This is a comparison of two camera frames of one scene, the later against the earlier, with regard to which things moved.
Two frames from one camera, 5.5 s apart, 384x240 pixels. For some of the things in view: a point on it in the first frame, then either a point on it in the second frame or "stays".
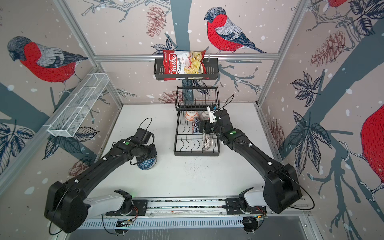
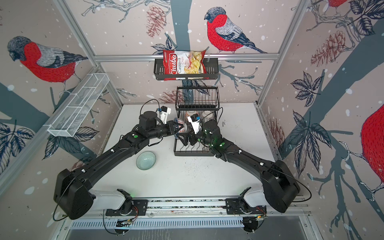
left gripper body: (148, 151) to (164, 130)
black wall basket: (211, 72) stays
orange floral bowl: (190, 115) stays
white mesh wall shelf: (79, 104) stays
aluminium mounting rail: (193, 206) stays
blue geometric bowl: (147, 164) to (179, 126)
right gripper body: (209, 128) to (201, 138)
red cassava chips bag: (179, 65) stays
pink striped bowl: (204, 116) stays
